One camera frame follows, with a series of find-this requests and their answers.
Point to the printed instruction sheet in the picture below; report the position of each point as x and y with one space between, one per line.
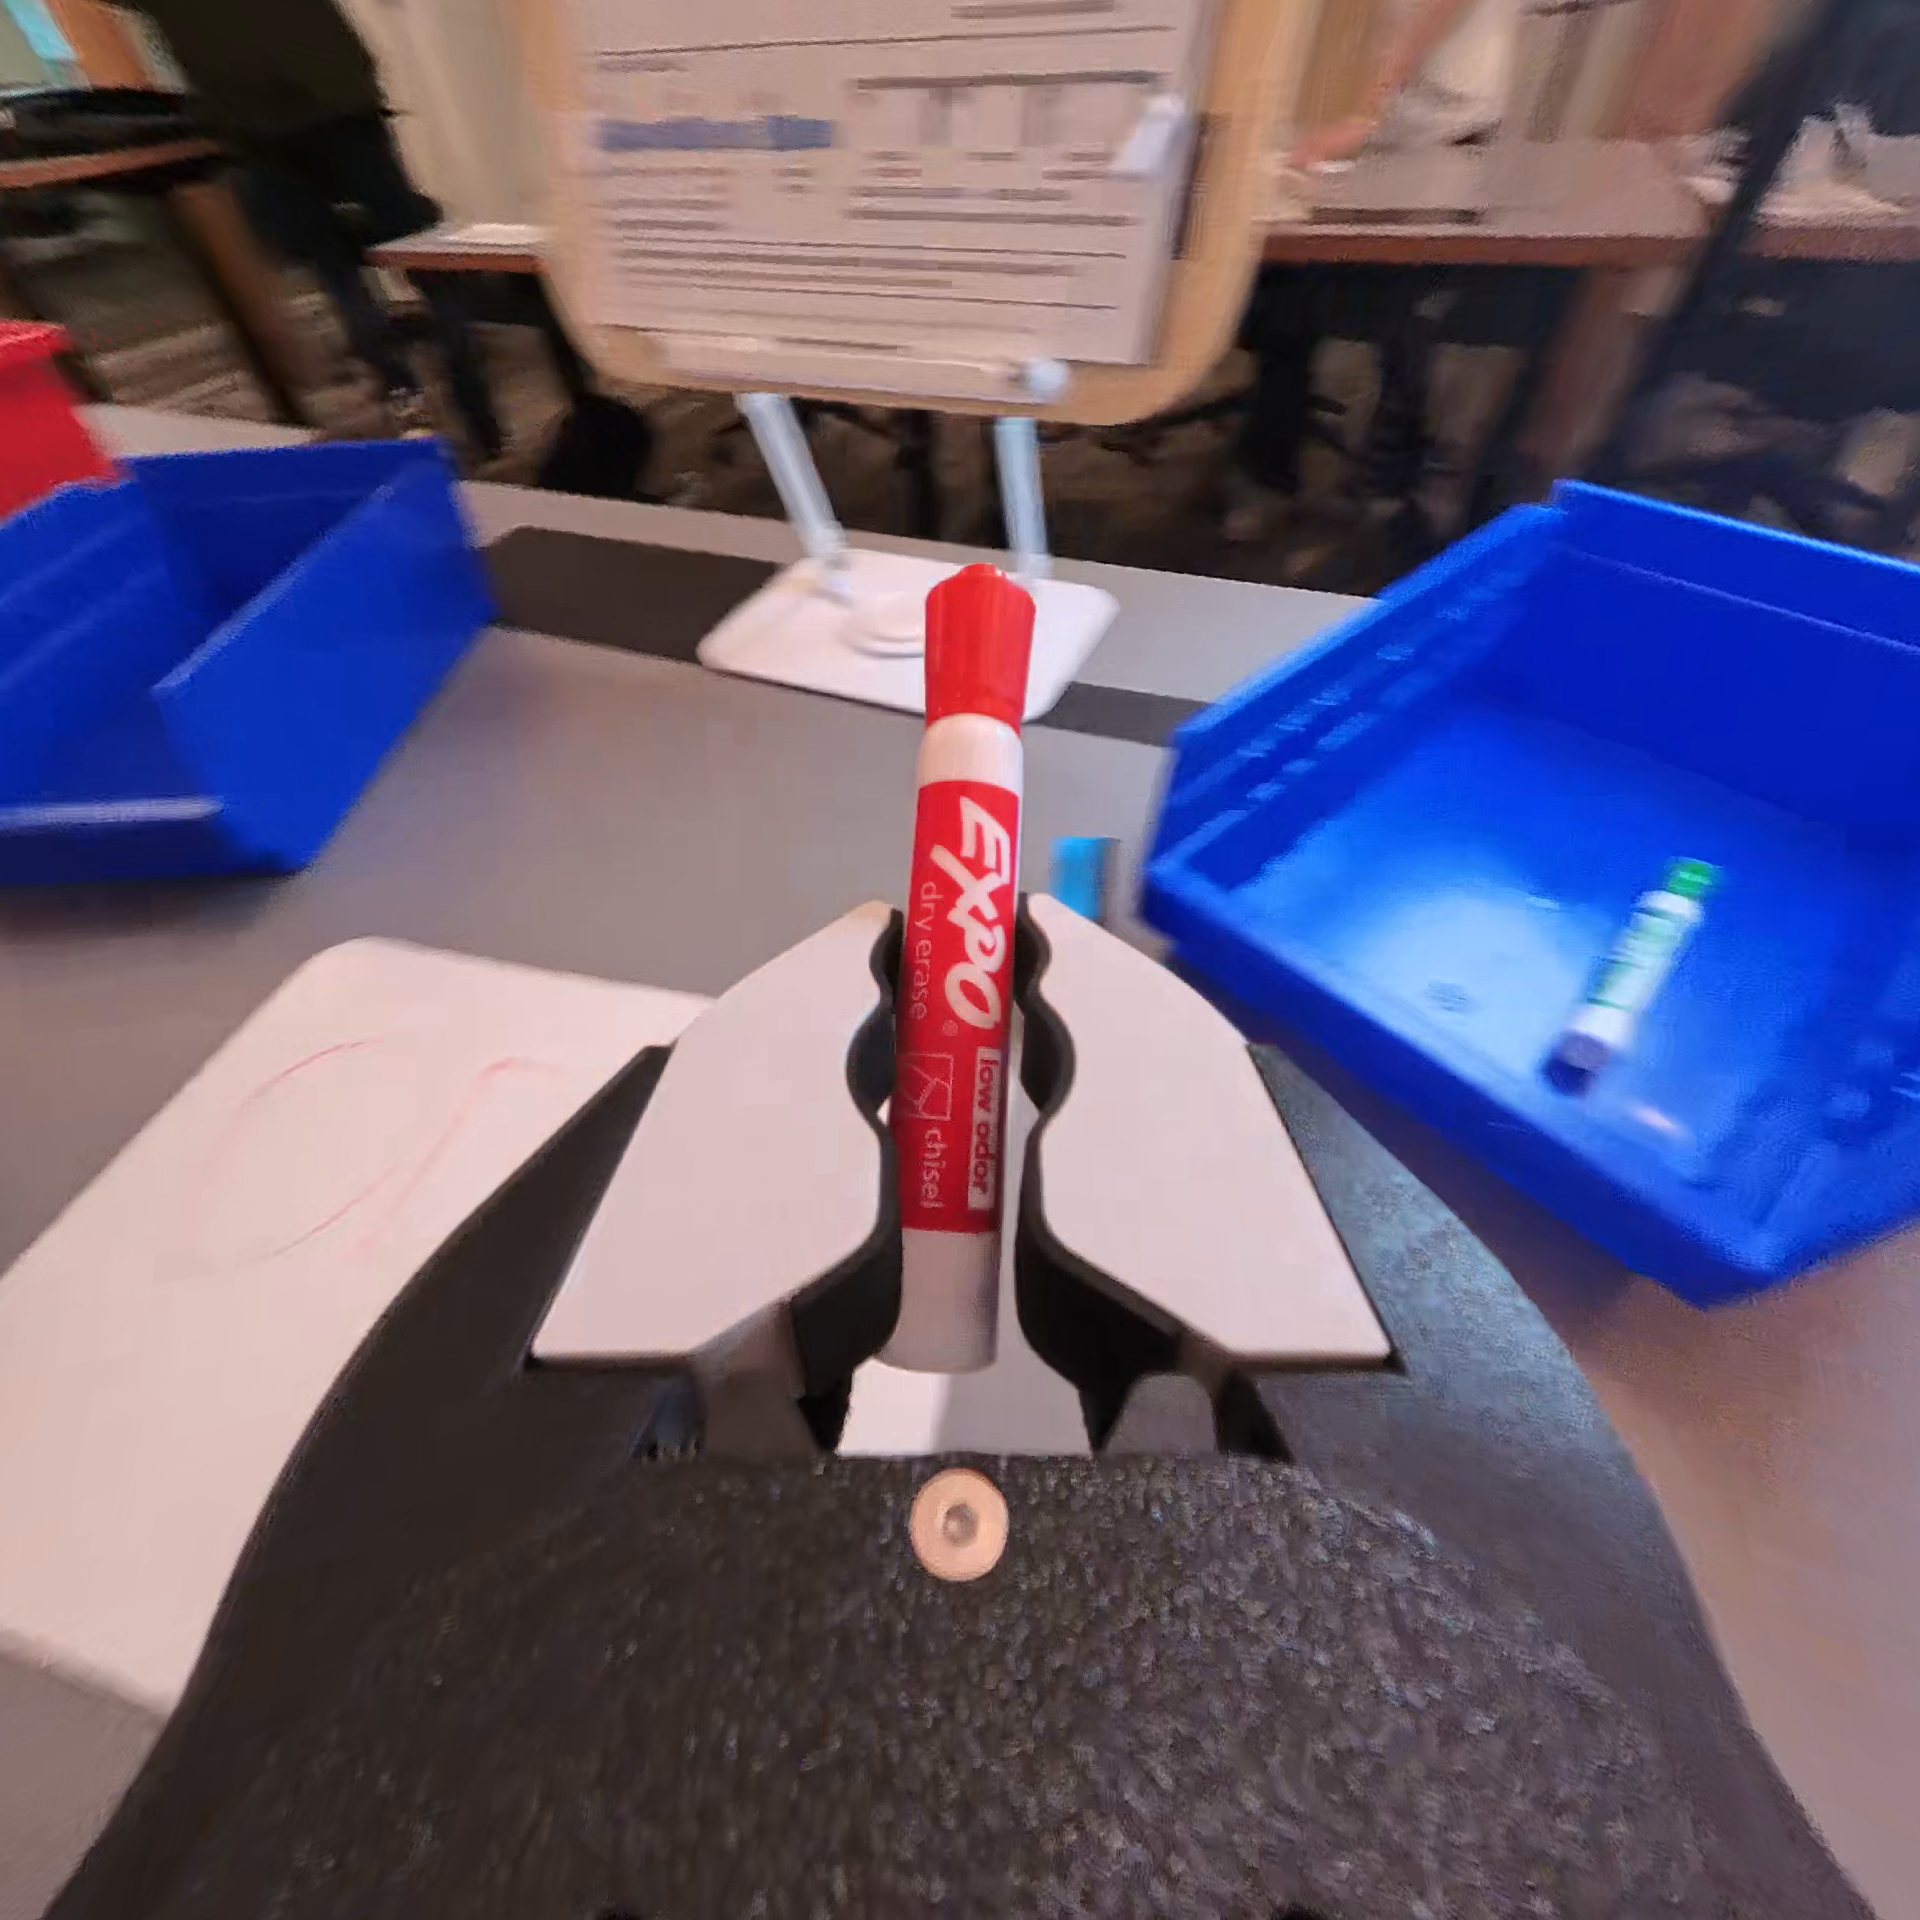
872 182

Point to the white whiteboard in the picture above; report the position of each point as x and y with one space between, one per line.
181 1260

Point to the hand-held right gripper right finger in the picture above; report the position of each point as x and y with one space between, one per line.
1215 1186

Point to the red plastic bin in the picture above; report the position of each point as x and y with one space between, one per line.
38 420

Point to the wooden desk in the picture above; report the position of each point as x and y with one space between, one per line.
1560 213

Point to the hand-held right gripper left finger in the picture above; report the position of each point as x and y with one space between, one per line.
707 1186

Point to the green dry-erase marker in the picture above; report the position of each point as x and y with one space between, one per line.
1635 966

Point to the blue whiteboard eraser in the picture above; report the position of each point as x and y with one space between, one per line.
1080 880

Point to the blue plastic bin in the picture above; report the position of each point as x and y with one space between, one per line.
1440 902
241 660

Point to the red dry-erase marker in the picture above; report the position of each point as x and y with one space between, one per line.
955 1053

